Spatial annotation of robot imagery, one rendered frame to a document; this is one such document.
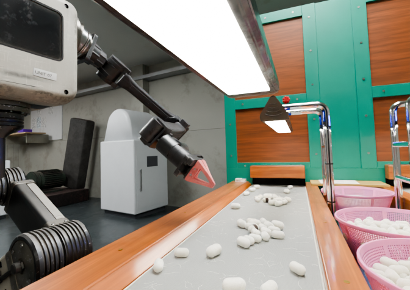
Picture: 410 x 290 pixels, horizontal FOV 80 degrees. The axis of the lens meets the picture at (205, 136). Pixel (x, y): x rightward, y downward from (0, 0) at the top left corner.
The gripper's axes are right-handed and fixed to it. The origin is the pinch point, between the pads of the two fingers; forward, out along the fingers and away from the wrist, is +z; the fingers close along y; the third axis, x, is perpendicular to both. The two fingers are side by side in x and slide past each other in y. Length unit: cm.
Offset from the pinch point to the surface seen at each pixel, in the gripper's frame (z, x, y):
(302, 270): 25.0, -4.7, -17.0
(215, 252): 12.0, 5.5, -14.8
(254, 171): -2, 4, 81
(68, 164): -336, 272, 301
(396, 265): 37.6, -13.8, -8.0
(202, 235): 6.8, 10.9, -3.4
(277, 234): 20.4, -1.4, -0.3
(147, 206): -115, 175, 250
